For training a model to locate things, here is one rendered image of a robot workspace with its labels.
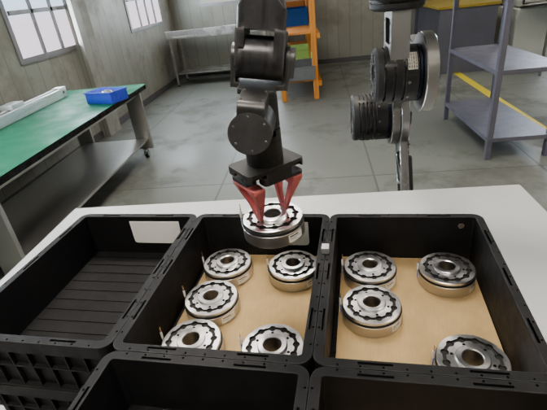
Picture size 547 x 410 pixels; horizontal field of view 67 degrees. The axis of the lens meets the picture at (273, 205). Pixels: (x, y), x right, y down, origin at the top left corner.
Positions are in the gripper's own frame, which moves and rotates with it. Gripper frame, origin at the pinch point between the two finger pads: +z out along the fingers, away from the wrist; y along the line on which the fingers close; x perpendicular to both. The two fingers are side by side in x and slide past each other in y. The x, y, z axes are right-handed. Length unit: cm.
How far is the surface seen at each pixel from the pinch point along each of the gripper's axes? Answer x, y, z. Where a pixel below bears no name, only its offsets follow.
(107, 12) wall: 530, 119, -8
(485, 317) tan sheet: -25.7, 24.6, 21.3
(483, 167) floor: 100, 249, 112
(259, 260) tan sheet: 15.6, 4.4, 21.8
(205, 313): 4.8, -13.9, 18.0
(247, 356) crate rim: -14.2, -15.4, 10.7
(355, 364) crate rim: -24.6, -5.2, 10.6
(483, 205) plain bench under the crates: 7, 81, 36
